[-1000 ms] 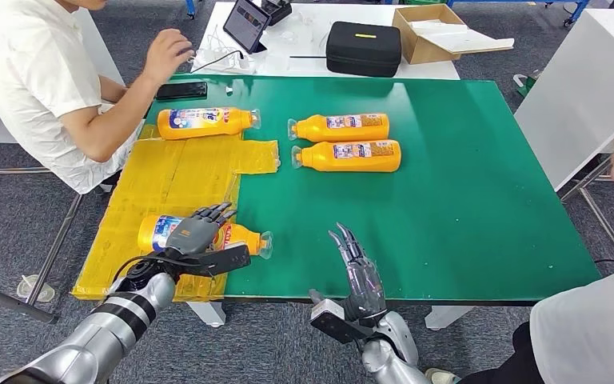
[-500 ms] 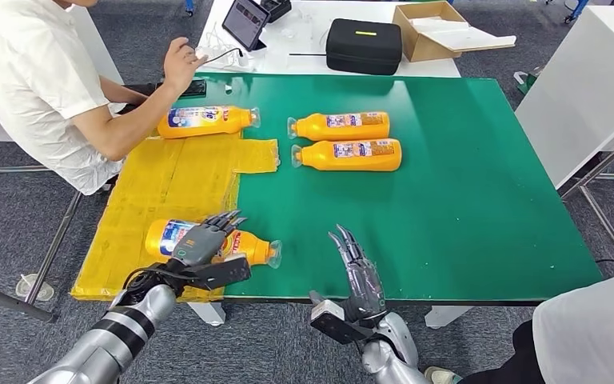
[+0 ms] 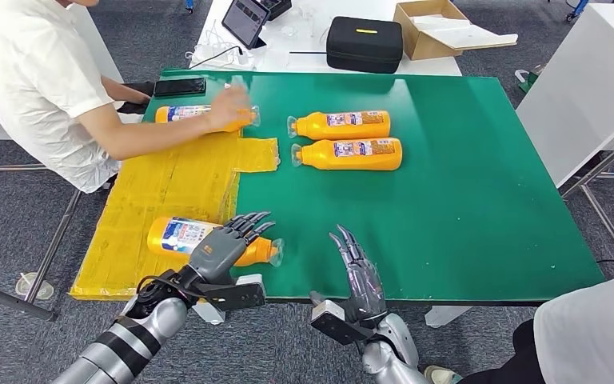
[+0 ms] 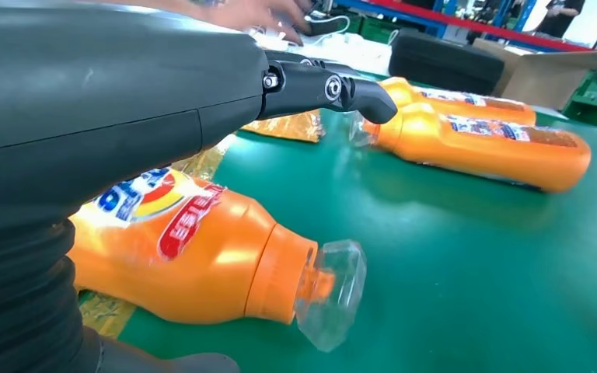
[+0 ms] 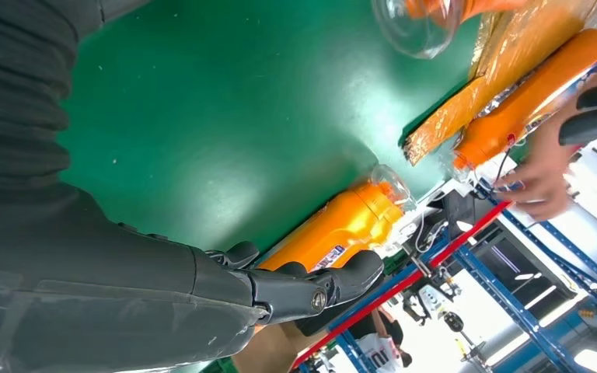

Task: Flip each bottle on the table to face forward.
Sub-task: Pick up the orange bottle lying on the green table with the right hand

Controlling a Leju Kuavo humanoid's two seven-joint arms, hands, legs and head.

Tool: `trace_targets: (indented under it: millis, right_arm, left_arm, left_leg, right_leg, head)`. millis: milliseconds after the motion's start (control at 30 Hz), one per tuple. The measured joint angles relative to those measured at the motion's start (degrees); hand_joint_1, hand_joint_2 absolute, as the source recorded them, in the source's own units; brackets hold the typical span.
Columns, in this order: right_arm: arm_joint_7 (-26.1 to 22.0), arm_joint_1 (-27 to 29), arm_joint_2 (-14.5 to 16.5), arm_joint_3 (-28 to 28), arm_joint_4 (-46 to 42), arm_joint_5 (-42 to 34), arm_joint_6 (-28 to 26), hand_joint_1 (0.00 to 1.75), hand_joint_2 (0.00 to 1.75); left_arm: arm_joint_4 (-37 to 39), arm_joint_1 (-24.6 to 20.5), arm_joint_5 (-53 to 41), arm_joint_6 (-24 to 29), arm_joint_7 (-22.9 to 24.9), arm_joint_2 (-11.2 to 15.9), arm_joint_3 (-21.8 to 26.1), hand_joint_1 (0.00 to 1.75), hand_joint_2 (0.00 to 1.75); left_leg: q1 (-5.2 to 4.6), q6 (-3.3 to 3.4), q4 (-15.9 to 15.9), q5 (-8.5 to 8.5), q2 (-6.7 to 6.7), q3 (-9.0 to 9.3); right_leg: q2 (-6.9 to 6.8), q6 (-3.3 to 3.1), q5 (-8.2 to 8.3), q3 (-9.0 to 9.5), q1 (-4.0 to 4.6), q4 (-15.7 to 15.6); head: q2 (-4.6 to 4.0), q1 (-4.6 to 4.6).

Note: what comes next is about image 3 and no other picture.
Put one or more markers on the person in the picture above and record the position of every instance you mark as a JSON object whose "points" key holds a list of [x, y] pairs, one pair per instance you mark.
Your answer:
{"points": [[593, 339], [26, 79]]}

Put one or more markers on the chrome crossbar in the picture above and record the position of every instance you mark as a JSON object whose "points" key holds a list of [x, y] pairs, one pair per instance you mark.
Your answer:
{"points": [[5, 168]]}

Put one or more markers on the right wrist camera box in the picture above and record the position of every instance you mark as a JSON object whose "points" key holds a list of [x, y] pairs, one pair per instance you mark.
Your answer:
{"points": [[333, 323]]}

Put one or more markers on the white paper sheet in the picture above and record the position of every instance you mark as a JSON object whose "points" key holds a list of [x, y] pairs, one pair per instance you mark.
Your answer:
{"points": [[472, 35]]}

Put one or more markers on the white table foot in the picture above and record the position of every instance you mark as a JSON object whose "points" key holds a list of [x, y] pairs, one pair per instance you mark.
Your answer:
{"points": [[446, 317], [209, 315]]}

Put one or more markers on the green white floor object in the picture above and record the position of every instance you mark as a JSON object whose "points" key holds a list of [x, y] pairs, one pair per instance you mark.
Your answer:
{"points": [[530, 79]]}

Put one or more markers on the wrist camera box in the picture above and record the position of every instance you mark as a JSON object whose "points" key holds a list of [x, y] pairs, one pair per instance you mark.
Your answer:
{"points": [[238, 297], [333, 323]]}

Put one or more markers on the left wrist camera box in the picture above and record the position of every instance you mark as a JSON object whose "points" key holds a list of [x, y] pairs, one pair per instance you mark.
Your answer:
{"points": [[238, 297]]}

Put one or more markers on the blue frame foot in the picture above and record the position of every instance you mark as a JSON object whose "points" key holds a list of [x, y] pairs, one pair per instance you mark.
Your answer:
{"points": [[578, 8], [189, 5]]}

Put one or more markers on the brown cardboard box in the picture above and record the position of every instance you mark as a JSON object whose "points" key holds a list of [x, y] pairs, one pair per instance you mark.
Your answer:
{"points": [[430, 49]]}

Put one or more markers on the person's right hand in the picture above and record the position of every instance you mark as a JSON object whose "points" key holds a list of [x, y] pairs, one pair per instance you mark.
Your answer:
{"points": [[230, 108]]}

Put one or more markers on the chrome table frame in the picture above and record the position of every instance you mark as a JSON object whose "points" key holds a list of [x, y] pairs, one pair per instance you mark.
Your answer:
{"points": [[603, 161]]}

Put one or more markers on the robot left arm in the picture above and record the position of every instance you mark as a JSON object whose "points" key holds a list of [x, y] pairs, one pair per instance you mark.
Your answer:
{"points": [[127, 339]]}

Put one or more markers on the black carrying case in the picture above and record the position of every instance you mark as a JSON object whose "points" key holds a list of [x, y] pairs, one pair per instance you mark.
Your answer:
{"points": [[364, 48]]}

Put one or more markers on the black smartphone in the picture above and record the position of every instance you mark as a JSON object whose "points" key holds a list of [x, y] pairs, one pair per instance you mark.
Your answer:
{"points": [[180, 87]]}

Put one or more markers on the clear plastic cup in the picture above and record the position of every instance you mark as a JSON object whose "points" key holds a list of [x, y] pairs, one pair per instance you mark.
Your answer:
{"points": [[33, 287]]}

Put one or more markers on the dark metal floor bar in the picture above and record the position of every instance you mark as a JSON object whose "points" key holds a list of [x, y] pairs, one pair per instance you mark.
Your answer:
{"points": [[10, 301]]}

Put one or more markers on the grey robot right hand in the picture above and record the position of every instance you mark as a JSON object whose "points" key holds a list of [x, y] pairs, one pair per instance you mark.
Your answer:
{"points": [[365, 291]]}

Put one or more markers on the orange detergent bottle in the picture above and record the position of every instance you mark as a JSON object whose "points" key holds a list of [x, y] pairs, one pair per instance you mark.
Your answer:
{"points": [[174, 238], [339, 132], [180, 114], [349, 162]]}

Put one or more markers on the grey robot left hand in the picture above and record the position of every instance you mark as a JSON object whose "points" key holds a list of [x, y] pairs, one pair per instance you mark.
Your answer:
{"points": [[217, 254]]}

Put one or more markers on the person's left forearm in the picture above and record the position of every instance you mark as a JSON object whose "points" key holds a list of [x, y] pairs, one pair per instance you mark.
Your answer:
{"points": [[121, 89]]}

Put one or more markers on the person's right forearm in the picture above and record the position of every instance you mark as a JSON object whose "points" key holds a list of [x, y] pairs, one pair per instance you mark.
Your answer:
{"points": [[153, 138]]}

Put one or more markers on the white side table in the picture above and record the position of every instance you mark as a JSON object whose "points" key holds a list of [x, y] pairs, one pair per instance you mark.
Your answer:
{"points": [[593, 79]]}

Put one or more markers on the chrome table leg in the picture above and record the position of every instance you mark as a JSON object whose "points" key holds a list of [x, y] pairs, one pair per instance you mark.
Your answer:
{"points": [[54, 245]]}

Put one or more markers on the black box device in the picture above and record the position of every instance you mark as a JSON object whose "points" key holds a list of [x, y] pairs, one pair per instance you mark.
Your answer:
{"points": [[277, 7]]}

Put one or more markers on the person's left hand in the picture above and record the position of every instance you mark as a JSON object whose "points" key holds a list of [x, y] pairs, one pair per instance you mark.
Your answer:
{"points": [[140, 98]]}

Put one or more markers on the dark tablet on stand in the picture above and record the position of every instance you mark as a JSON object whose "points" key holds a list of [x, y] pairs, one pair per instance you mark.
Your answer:
{"points": [[245, 19]]}

